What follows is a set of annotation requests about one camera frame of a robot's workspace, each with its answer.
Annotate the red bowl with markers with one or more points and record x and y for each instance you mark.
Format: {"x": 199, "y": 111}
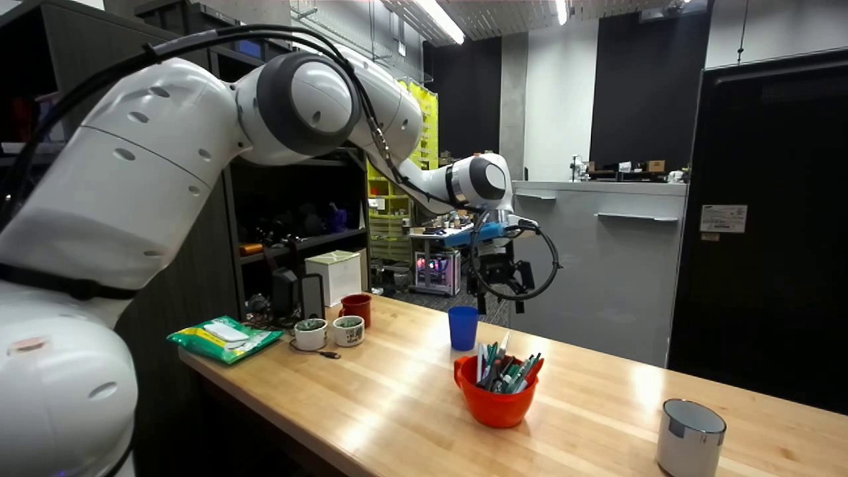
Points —
{"x": 494, "y": 407}

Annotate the white cardboard box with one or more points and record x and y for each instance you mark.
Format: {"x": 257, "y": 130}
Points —
{"x": 340, "y": 276}

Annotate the blue plastic cup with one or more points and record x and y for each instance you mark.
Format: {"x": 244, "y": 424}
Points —
{"x": 462, "y": 330}

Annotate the white metal can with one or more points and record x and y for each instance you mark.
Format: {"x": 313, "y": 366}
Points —
{"x": 690, "y": 440}

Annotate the green wipes package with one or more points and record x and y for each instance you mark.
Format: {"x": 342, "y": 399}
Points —
{"x": 227, "y": 339}

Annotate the tall black cabinet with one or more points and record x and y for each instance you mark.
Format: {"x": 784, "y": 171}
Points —
{"x": 768, "y": 240}

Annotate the black speaker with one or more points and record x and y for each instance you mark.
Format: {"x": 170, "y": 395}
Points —
{"x": 313, "y": 294}
{"x": 285, "y": 294}

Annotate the white marker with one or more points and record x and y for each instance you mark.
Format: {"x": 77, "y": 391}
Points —
{"x": 481, "y": 363}

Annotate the red cup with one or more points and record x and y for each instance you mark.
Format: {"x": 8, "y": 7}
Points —
{"x": 355, "y": 312}

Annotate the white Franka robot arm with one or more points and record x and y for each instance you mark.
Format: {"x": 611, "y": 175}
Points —
{"x": 132, "y": 175}

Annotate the white cabinet label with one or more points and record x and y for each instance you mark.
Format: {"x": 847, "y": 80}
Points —
{"x": 721, "y": 217}

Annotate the teal marker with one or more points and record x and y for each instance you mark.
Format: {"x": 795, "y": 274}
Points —
{"x": 527, "y": 371}

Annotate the ceiling light strip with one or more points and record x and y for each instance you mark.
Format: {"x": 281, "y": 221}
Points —
{"x": 437, "y": 19}
{"x": 563, "y": 12}

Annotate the black shelving unit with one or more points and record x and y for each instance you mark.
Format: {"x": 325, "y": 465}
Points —
{"x": 293, "y": 202}

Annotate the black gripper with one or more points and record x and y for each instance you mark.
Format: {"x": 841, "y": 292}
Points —
{"x": 501, "y": 263}

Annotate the yellow storage bins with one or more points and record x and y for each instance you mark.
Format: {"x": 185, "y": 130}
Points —
{"x": 428, "y": 123}

